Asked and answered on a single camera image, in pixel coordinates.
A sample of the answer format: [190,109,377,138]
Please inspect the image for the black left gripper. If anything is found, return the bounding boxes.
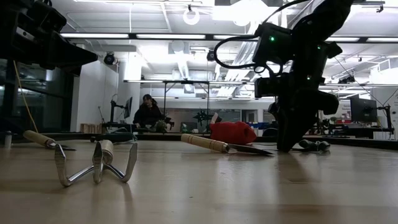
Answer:
[0,14,99,76]

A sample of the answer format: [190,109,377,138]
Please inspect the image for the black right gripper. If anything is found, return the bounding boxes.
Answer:
[254,58,340,153]

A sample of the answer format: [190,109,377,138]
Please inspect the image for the dark green pruning shears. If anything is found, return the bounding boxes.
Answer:
[290,139,331,153]

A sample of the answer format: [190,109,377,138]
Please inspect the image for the narrow wooden-handled garden trowel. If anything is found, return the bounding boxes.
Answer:
[23,129,76,152]

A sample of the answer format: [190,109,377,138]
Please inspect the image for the wide wooden-handled garden trowel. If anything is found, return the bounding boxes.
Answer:
[181,133,275,157]

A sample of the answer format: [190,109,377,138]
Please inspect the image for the three-prong wooden-handled hand rake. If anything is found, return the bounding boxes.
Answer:
[54,139,139,188]

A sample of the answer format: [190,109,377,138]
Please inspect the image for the white LED light bar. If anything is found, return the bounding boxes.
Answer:
[136,34,206,40]
[60,33,130,39]
[213,34,259,41]
[366,37,398,43]
[325,36,361,42]

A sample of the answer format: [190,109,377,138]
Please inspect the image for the dark background desk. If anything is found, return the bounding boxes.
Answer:
[322,123,396,140]

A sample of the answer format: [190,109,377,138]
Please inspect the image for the black overhead rig beam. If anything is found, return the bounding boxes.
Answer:
[58,32,398,44]

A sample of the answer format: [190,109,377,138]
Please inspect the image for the black ceiling spotlight cluster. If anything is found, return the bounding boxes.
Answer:
[338,75,356,85]

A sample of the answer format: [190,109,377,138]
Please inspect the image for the black computer monitor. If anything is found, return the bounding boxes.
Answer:
[349,94,379,124]
[123,96,134,119]

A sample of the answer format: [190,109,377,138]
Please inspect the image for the wooden crate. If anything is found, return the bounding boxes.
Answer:
[80,123,103,134]

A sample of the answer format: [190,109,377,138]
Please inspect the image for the person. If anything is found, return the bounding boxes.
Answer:
[132,93,165,129]

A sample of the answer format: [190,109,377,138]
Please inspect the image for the small green potted plant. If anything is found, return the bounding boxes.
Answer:
[154,119,169,134]

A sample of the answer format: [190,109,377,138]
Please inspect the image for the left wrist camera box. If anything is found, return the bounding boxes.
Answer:
[29,0,68,34]

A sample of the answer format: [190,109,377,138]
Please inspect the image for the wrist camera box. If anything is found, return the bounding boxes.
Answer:
[252,22,295,68]
[29,0,68,34]

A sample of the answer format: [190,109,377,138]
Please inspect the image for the yellow cable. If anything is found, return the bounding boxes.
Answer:
[12,60,39,134]

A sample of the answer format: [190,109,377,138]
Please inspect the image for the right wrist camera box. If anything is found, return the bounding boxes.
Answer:
[252,22,295,68]

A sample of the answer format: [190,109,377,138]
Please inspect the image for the black background rig frame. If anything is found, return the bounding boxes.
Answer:
[162,80,211,125]

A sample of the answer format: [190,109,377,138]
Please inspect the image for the white ring ceiling lamp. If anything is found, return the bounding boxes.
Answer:
[182,7,201,26]

